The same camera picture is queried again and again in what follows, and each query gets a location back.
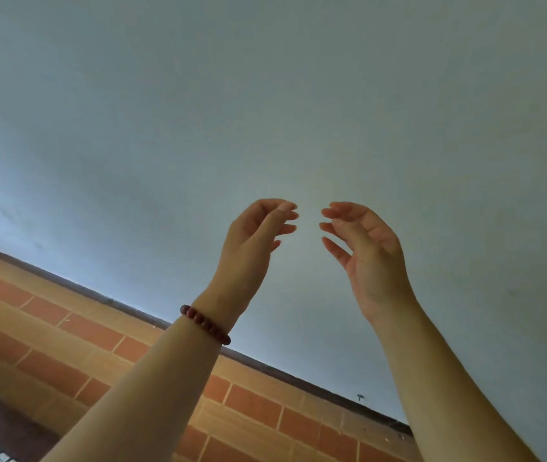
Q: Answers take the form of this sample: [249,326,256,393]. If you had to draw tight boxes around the person's left hand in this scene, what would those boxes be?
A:
[195,198,300,329]

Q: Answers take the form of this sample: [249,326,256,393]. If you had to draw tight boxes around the person's right forearm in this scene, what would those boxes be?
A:
[369,297,542,462]

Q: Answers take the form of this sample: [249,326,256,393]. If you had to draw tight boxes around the person's right hand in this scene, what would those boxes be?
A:
[319,201,420,326]

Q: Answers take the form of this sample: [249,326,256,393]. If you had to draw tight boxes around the person's left forearm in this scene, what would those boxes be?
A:
[40,315,224,462]

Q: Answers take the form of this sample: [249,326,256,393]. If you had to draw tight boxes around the red bead bracelet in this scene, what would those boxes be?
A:
[179,304,232,346]

